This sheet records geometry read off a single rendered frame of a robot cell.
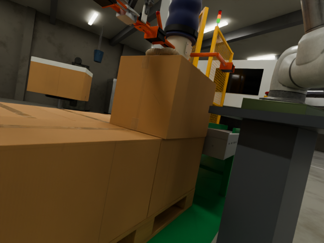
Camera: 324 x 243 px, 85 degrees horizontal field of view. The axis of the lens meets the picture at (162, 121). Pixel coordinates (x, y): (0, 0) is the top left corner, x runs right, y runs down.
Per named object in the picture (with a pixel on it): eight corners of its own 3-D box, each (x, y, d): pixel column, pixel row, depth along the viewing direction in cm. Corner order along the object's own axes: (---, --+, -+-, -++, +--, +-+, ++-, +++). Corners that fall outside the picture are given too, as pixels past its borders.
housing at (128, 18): (126, 24, 84) (128, 15, 84) (137, 23, 80) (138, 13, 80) (114, 17, 78) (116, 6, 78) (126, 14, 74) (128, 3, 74)
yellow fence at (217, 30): (209, 153, 376) (230, 53, 364) (214, 154, 370) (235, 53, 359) (185, 159, 278) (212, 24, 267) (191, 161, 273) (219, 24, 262)
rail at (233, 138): (253, 143, 328) (255, 133, 327) (257, 144, 325) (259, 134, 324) (218, 157, 136) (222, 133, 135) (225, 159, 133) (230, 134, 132)
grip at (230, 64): (222, 72, 135) (223, 65, 134) (234, 73, 130) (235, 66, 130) (219, 69, 128) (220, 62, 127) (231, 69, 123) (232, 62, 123)
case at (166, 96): (162, 126, 155) (170, 81, 153) (206, 136, 134) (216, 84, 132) (109, 123, 104) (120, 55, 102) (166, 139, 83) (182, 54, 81)
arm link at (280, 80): (292, 96, 95) (303, 55, 92) (320, 95, 77) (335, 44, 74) (262, 91, 96) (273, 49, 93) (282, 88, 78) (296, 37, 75)
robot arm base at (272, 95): (311, 110, 90) (314, 99, 90) (302, 105, 76) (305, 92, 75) (272, 104, 104) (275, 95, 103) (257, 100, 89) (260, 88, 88)
